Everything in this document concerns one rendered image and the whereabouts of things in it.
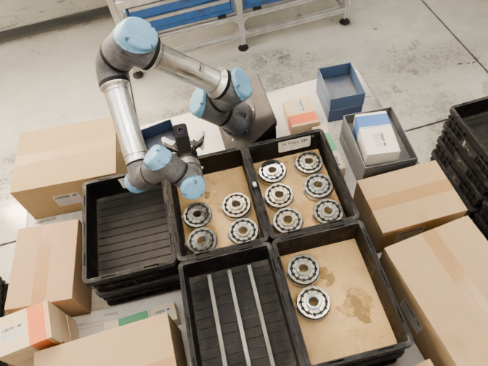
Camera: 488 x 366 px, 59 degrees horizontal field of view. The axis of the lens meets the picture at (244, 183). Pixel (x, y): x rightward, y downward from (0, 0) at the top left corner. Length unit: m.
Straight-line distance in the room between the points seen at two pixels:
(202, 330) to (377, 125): 0.97
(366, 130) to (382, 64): 1.70
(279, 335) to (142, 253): 0.54
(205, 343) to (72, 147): 0.93
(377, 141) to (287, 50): 1.89
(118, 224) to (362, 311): 0.89
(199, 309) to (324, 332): 0.39
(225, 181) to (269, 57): 1.89
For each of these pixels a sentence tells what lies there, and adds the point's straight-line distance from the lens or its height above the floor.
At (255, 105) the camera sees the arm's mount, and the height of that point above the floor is 0.90.
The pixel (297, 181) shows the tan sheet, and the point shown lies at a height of 0.83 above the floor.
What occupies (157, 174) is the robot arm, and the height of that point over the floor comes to 1.17.
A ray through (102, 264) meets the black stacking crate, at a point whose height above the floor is 0.83.
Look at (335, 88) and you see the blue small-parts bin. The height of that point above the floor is 0.77.
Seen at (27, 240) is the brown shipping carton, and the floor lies 0.86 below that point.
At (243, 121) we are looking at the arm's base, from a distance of 1.74.
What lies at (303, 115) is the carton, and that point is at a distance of 1.89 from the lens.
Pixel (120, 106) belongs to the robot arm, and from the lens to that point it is 1.42.
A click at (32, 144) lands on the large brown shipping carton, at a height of 0.90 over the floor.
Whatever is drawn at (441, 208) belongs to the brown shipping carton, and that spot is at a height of 0.86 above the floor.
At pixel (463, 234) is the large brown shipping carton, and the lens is 1.52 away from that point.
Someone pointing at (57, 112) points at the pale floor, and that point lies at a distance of 3.44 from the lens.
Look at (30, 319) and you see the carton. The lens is 1.50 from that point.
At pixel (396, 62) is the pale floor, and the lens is 3.39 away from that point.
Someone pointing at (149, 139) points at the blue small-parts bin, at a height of 0.70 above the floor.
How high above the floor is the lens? 2.16
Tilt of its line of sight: 55 degrees down
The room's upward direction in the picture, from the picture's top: 9 degrees counter-clockwise
